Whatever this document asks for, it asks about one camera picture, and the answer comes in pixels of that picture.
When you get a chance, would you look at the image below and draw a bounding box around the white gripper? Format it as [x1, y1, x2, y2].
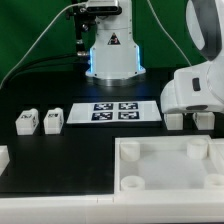
[160, 59, 224, 114]

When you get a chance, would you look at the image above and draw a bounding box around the white square tabletop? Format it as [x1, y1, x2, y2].
[114, 135, 224, 193]

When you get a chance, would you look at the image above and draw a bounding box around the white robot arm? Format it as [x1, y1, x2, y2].
[160, 0, 224, 114]

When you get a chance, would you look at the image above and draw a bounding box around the white sheet with AprilTags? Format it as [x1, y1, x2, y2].
[67, 101, 161, 124]

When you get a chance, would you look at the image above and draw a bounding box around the white block left edge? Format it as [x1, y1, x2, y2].
[0, 146, 10, 176]

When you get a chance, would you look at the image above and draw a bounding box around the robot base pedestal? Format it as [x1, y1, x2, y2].
[85, 0, 146, 86]

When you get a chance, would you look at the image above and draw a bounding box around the camera on black stand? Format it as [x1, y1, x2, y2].
[65, 0, 122, 57]

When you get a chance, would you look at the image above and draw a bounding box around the white cable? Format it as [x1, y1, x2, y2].
[0, 2, 88, 88]

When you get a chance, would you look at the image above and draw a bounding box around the black cable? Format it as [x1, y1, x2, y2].
[0, 54, 88, 91]

